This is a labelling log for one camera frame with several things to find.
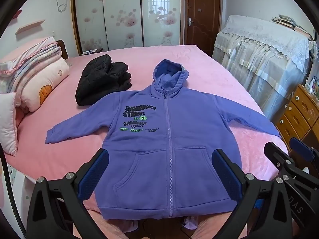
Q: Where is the brown wooden door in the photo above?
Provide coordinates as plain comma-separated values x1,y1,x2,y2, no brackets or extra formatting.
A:
183,0,222,56

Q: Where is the folded flower print quilt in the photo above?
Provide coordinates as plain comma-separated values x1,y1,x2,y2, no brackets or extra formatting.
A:
7,55,70,113

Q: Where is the wooden dresser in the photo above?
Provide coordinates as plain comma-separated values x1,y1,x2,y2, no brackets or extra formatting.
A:
275,83,319,152

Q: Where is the purple zip hoodie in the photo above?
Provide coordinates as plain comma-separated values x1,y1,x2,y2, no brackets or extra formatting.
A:
45,59,282,231

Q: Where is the lace covered furniture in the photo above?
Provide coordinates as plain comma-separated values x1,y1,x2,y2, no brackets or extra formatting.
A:
212,14,315,122

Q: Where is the folded pink ruffled blanket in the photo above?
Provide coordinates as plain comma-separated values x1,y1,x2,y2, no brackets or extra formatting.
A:
0,37,63,77

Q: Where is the black cable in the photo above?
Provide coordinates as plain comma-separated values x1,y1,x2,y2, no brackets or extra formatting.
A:
1,157,18,239

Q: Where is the wooden headboard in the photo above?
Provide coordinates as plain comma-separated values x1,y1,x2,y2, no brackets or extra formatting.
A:
56,40,69,60

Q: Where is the stack of books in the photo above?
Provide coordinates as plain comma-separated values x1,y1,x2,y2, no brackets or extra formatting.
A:
271,14,313,40

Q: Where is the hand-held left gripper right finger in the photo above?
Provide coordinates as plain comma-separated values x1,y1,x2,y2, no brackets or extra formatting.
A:
211,149,294,239

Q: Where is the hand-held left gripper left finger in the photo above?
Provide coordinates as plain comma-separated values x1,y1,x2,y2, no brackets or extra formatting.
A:
26,148,109,239

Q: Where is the pink bed sheet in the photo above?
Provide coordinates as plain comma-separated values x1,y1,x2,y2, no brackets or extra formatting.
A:
0,44,289,239

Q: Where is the wooden wall shelf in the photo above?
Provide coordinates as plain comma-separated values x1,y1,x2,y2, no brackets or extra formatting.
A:
15,19,45,35

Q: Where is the floral sliding door wardrobe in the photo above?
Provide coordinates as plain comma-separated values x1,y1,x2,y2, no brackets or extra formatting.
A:
70,0,185,55

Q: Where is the folded black padded jacket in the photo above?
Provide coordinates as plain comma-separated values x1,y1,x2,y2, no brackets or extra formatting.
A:
75,54,132,107

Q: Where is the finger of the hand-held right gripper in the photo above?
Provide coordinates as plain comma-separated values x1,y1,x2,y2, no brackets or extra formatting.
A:
264,142,296,177
289,137,319,163

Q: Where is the pink pillow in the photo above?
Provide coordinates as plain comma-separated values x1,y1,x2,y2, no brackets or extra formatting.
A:
0,92,18,157

